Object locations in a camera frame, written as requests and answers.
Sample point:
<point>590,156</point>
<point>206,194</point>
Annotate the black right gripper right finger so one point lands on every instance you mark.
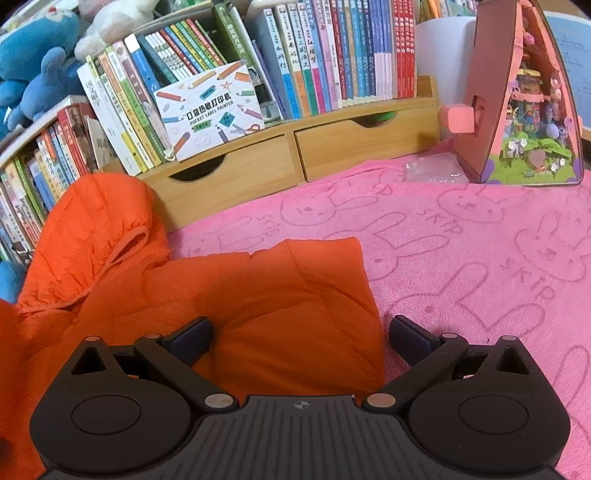
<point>432,360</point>

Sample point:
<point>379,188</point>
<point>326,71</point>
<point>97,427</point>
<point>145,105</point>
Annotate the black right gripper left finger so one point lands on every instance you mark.
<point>172,357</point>

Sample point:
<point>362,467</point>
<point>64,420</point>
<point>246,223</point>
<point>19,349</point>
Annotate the orange puffer jacket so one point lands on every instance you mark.
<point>295,319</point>

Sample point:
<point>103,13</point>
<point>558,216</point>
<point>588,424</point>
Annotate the pink bunny towel mat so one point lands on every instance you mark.
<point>482,261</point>

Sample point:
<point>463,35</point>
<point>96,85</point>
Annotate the wooden desk shelf with drawers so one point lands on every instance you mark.
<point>292,153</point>

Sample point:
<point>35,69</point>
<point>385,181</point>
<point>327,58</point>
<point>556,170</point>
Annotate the clear plastic bag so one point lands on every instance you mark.
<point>435,168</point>

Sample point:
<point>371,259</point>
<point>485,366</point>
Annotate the white label printer box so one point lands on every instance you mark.
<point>209,109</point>

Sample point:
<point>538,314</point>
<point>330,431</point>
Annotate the pink cardboard book nook house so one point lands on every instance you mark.
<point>518,123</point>

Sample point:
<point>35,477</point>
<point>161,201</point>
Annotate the blue plush toy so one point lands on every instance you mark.
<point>38,69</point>

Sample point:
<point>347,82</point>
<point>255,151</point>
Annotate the white pink bunny plush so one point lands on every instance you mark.
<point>110,21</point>

